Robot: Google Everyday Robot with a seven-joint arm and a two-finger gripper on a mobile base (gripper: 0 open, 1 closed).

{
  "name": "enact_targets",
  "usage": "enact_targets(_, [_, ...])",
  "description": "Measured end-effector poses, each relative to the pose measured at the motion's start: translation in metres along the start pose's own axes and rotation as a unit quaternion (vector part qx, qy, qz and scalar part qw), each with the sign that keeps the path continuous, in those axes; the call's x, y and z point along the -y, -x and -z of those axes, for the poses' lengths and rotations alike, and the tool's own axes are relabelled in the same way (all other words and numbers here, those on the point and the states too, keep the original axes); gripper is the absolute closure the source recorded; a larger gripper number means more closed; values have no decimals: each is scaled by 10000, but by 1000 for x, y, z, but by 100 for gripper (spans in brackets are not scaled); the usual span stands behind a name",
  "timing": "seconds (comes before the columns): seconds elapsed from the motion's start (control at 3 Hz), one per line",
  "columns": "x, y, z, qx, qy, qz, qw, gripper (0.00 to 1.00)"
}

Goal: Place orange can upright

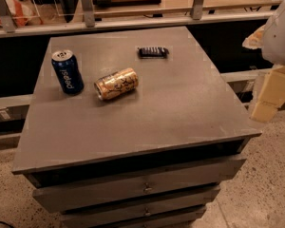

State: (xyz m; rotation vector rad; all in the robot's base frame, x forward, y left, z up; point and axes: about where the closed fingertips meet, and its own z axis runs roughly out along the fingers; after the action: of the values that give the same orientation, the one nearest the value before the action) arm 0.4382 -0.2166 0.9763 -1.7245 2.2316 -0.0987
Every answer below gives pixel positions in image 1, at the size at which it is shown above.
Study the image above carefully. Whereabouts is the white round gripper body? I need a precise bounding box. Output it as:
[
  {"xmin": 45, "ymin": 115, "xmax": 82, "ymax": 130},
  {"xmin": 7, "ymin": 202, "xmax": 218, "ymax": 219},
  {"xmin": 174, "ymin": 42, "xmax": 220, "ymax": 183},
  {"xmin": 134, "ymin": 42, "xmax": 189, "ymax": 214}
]
[{"xmin": 261, "ymin": 0, "xmax": 285, "ymax": 66}]

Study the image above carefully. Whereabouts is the grey metal railing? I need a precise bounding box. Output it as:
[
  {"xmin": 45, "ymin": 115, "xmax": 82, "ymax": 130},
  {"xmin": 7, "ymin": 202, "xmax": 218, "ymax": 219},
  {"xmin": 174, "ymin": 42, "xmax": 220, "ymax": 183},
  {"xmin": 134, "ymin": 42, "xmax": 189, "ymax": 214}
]
[{"xmin": 0, "ymin": 0, "xmax": 282, "ymax": 38}]

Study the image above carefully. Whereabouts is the orange gold soda can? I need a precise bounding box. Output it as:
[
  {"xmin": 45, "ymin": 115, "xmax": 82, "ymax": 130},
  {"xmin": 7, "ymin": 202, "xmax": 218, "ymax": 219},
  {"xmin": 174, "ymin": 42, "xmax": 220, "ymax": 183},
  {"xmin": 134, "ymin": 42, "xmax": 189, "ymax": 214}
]
[{"xmin": 94, "ymin": 67, "xmax": 139, "ymax": 101}]

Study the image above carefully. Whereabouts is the black ridged rectangular object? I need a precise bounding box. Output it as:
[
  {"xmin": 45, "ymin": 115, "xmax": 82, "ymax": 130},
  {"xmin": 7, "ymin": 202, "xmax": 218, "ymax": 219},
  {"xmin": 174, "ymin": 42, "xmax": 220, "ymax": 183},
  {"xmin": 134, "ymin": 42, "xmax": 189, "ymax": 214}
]
[{"xmin": 138, "ymin": 47, "xmax": 169, "ymax": 58}]

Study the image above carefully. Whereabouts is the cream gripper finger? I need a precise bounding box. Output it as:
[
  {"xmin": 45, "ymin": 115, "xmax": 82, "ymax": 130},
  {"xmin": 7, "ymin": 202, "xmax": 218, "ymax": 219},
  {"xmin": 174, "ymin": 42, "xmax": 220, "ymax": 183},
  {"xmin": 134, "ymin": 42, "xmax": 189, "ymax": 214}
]
[
  {"xmin": 242, "ymin": 26, "xmax": 265, "ymax": 49},
  {"xmin": 250, "ymin": 66, "xmax": 285, "ymax": 123}
]

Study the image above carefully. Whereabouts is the orange white bag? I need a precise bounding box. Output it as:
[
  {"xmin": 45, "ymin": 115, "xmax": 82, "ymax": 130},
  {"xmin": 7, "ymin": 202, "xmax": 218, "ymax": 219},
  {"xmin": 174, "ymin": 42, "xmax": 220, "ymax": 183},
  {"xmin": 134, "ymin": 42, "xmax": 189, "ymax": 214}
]
[{"xmin": 0, "ymin": 0, "xmax": 43, "ymax": 27}]

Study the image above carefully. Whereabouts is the grey drawer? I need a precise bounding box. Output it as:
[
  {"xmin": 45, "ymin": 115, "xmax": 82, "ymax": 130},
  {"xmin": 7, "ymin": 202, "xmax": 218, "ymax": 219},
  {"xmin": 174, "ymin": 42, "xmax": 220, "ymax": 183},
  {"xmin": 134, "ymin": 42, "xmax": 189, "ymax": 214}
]
[
  {"xmin": 97, "ymin": 205, "xmax": 206, "ymax": 228},
  {"xmin": 33, "ymin": 155, "xmax": 245, "ymax": 213},
  {"xmin": 62, "ymin": 185, "xmax": 220, "ymax": 228}
]

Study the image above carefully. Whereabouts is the top grey drawer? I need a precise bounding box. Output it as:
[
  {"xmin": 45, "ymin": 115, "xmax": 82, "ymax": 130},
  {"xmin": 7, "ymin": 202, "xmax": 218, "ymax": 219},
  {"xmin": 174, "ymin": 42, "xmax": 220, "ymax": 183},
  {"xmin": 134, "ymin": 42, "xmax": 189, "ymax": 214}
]
[{"xmin": 33, "ymin": 155, "xmax": 245, "ymax": 213}]

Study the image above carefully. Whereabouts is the bottom grey drawer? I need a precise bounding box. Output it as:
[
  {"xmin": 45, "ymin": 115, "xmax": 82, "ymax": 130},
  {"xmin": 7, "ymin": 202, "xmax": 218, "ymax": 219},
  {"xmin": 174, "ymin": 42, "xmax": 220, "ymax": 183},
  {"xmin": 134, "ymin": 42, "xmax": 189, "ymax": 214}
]
[{"xmin": 97, "ymin": 205, "xmax": 206, "ymax": 228}]

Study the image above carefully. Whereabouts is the blue pepsi can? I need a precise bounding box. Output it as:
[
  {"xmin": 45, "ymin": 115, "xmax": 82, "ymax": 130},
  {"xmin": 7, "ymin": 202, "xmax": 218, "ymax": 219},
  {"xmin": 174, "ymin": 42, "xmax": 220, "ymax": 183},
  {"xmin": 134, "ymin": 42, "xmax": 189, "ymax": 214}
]
[{"xmin": 51, "ymin": 49, "xmax": 85, "ymax": 95}]

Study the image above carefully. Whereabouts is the black cylinder on shelf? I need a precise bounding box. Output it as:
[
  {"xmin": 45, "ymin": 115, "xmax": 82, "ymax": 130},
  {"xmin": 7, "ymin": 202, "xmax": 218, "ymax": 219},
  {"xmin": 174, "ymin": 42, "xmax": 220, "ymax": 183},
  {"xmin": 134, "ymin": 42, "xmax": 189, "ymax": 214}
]
[{"xmin": 92, "ymin": 0, "xmax": 162, "ymax": 8}]

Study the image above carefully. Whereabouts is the middle grey drawer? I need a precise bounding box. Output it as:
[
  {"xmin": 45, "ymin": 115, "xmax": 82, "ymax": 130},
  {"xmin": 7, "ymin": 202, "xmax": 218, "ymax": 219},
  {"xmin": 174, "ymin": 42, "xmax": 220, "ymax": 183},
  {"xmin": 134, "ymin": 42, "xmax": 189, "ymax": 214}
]
[{"xmin": 62, "ymin": 185, "xmax": 220, "ymax": 228}]

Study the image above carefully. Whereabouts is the grey drawer cabinet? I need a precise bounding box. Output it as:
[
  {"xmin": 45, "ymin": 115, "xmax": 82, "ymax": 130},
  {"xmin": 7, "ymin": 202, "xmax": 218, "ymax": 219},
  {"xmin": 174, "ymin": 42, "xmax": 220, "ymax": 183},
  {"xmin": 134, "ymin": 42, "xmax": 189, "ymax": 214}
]
[{"xmin": 12, "ymin": 27, "xmax": 257, "ymax": 216}]

